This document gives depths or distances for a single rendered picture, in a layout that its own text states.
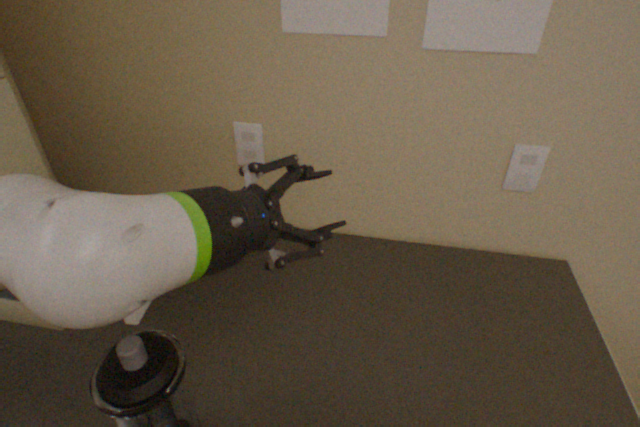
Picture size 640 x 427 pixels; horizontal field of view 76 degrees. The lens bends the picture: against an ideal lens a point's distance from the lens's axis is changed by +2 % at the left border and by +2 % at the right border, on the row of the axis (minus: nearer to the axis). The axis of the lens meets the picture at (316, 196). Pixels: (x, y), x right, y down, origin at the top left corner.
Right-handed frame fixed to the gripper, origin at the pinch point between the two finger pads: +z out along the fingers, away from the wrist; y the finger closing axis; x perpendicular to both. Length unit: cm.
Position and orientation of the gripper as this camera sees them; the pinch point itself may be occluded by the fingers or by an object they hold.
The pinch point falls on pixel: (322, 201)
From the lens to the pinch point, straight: 62.1
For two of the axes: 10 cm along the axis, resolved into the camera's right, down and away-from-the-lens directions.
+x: 7.9, -2.4, -5.7
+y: 2.7, 9.6, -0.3
